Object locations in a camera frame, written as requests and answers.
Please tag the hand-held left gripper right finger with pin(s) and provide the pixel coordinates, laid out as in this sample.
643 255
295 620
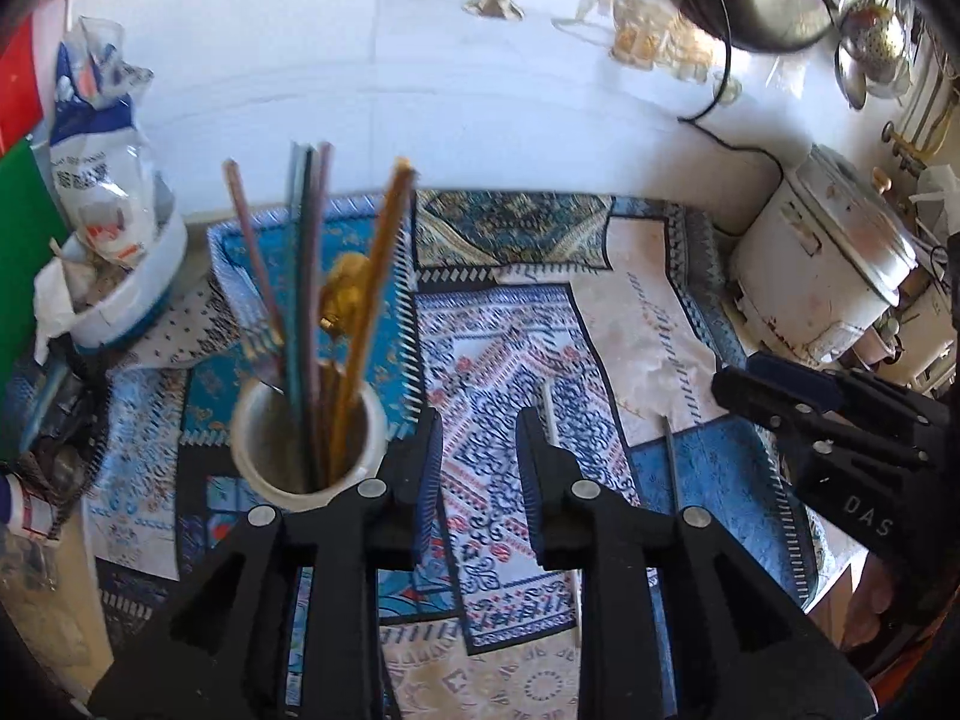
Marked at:
531 465

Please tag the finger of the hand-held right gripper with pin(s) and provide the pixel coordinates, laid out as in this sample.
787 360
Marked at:
765 401
791 379

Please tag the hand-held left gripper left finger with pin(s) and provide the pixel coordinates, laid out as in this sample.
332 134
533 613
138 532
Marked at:
431 465

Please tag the white utensil cup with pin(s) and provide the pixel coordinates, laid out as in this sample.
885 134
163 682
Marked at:
259 481

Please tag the gold spoon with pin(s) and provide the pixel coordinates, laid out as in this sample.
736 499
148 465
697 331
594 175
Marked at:
345 292

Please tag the teal chopstick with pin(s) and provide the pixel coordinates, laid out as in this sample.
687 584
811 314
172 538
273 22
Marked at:
296 277
308 277

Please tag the pinkish brown chopstick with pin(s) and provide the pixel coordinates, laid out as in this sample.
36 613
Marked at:
251 262

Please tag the purple grey chopstick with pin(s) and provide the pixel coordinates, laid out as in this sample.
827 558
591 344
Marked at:
324 202

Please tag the person's right hand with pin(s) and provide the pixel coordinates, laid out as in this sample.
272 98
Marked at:
874 607

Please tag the patterned blue tablecloth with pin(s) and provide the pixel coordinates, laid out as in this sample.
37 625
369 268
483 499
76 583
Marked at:
495 360

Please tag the white rice cooker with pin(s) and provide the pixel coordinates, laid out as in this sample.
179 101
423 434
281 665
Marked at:
817 270

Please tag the brass tap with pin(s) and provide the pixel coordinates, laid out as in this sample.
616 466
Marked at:
911 142

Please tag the steel ladle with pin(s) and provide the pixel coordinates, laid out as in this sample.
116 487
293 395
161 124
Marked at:
851 82

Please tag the white plastic bowl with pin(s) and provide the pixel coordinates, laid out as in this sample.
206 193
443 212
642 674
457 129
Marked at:
139 300

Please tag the steel colander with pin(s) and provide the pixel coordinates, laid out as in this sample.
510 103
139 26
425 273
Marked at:
877 45

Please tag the black mesh pouch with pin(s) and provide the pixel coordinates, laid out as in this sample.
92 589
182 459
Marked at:
56 420

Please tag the clear glass cups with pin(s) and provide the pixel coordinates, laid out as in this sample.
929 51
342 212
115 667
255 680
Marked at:
652 22

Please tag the white crumpled paper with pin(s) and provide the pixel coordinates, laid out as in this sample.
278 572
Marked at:
52 307

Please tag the white tube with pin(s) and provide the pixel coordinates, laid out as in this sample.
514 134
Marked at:
22 506

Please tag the clear plastic bag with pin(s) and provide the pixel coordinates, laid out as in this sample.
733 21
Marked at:
37 600

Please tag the green board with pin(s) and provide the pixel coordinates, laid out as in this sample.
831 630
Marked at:
26 262

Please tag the blue white plastic bag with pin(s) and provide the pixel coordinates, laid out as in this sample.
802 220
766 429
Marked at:
101 150

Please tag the red white package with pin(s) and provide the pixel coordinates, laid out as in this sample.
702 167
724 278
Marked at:
26 67

